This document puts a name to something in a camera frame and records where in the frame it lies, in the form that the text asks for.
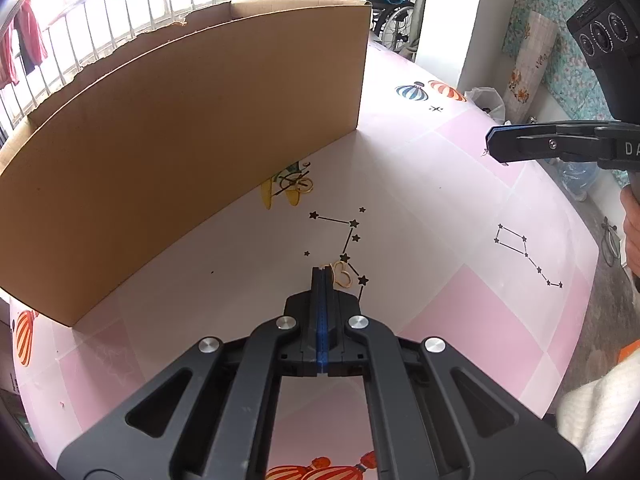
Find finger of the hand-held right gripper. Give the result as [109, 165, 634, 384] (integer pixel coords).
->
[487, 120, 622, 134]
[486, 127, 599, 164]

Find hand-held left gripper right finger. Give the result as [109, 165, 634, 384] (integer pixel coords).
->
[322, 266, 586, 480]

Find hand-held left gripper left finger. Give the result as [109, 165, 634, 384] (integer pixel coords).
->
[56, 266, 326, 480]

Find gold cloud outline charm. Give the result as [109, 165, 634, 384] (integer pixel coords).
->
[320, 261, 353, 289]

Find brown cardboard box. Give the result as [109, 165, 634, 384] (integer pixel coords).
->
[0, 0, 373, 328]

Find person's right hand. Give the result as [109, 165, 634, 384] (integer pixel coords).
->
[621, 185, 640, 288]

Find crumpled white plastic bag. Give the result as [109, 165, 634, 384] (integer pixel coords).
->
[464, 86, 507, 124]

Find teal floral cloth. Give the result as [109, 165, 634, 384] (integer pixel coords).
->
[501, 0, 640, 126]

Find clear plastic bag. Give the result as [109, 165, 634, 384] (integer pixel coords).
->
[556, 160, 601, 202]

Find wheelchair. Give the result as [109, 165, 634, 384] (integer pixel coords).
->
[370, 0, 432, 53]

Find person's white sweater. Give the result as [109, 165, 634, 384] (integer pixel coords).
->
[556, 360, 640, 467]

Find red pants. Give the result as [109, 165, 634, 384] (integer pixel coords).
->
[15, 0, 48, 73]

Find beige pink pants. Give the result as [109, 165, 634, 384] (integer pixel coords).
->
[0, 25, 20, 88]

